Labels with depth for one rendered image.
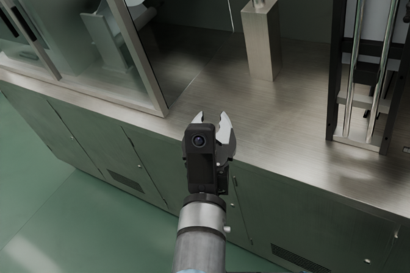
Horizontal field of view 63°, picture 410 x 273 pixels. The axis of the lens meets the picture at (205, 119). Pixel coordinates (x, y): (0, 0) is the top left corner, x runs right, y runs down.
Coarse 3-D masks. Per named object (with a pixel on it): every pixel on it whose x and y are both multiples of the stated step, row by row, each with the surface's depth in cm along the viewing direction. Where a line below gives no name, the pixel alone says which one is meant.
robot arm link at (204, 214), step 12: (192, 204) 51; (204, 204) 51; (216, 204) 52; (180, 216) 52; (192, 216) 50; (204, 216) 49; (216, 216) 50; (180, 228) 50; (216, 228) 49; (228, 228) 51
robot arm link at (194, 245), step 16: (176, 240) 50; (192, 240) 47; (208, 240) 47; (224, 240) 49; (176, 256) 47; (192, 256) 45; (208, 256) 46; (224, 256) 48; (176, 272) 45; (192, 272) 44; (208, 272) 44; (224, 272) 47
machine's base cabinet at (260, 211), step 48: (48, 144) 218; (96, 144) 166; (144, 144) 135; (144, 192) 181; (240, 192) 120; (288, 192) 103; (240, 240) 155; (288, 240) 128; (336, 240) 108; (384, 240) 94
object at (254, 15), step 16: (256, 0) 103; (272, 0) 106; (256, 16) 104; (272, 16) 105; (256, 32) 108; (272, 32) 108; (256, 48) 113; (272, 48) 112; (256, 64) 118; (272, 64) 115; (272, 80) 120
